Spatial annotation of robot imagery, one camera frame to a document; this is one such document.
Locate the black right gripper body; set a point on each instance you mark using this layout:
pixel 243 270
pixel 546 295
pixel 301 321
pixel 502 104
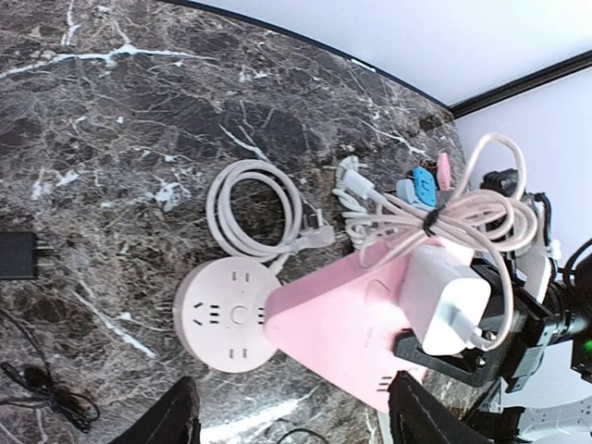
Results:
pixel 520 354

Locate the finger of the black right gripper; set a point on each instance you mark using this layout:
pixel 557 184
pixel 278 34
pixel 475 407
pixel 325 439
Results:
pixel 469 367

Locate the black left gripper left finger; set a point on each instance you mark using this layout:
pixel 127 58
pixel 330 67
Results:
pixel 173 419

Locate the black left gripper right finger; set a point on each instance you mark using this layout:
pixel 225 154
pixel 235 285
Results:
pixel 415 416

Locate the pink round power socket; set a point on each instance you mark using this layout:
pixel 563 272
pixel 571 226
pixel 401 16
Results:
pixel 219 314

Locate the pink triangular power socket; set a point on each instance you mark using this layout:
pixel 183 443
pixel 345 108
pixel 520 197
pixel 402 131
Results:
pixel 341 322

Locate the pink plug adapter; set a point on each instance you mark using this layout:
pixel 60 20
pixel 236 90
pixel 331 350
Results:
pixel 443 172

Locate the blue plug adapter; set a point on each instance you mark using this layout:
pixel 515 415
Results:
pixel 424 186

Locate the black plug adapter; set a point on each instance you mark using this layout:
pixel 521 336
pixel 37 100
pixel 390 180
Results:
pixel 20 255

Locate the grey-blue power strip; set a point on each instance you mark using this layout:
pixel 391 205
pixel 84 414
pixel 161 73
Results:
pixel 405 191

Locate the white multicolour power strip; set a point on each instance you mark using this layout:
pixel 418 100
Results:
pixel 351 186

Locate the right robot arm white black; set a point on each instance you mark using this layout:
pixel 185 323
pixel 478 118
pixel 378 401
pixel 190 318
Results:
pixel 537 384

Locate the black right frame post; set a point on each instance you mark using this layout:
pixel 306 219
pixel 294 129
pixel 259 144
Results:
pixel 522 85

